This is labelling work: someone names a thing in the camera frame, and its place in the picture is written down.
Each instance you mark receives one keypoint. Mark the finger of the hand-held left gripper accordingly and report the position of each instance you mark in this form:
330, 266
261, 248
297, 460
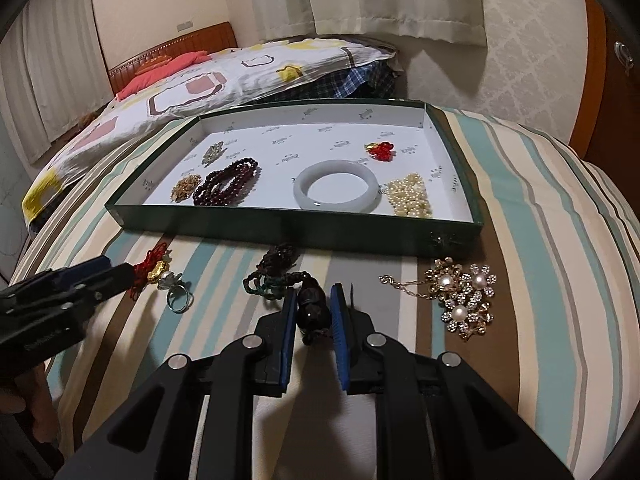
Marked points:
112, 280
85, 269

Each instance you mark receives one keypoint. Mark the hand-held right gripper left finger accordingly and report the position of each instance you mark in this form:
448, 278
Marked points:
287, 340

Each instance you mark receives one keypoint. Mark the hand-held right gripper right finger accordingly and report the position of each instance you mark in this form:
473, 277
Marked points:
340, 340

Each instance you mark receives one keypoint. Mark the dark green shallow box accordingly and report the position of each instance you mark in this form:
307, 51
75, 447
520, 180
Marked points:
300, 230

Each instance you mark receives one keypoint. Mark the gold filigree brooch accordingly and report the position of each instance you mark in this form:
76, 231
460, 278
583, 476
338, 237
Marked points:
185, 188

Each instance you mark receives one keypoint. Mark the white jade bangle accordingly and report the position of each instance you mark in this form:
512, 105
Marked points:
305, 187

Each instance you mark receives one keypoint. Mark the small crystal brooch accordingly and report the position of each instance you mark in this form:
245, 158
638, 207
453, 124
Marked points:
214, 152

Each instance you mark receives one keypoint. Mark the red knot gold charm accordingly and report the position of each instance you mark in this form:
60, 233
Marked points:
382, 150

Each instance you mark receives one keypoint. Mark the person's left hand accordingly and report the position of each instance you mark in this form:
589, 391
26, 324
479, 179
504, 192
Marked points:
35, 400

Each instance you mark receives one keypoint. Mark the pearl flower brooch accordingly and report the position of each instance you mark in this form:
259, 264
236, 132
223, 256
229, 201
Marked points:
465, 300

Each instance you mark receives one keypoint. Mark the long white curtain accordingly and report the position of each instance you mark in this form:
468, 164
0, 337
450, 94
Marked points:
55, 80

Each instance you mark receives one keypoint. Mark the pink pillow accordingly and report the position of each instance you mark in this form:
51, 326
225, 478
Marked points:
160, 71

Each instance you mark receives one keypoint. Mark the orange embroidered cushion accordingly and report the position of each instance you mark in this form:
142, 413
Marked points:
152, 62

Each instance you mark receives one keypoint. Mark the wooden headboard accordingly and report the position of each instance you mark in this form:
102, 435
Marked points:
200, 42

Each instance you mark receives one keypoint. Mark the blue plaid sheet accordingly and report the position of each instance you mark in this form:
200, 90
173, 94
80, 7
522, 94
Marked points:
370, 77

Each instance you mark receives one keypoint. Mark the wooden door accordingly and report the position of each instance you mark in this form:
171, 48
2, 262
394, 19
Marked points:
615, 110

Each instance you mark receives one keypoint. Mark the silver door knob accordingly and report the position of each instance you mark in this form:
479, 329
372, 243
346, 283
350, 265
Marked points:
622, 52

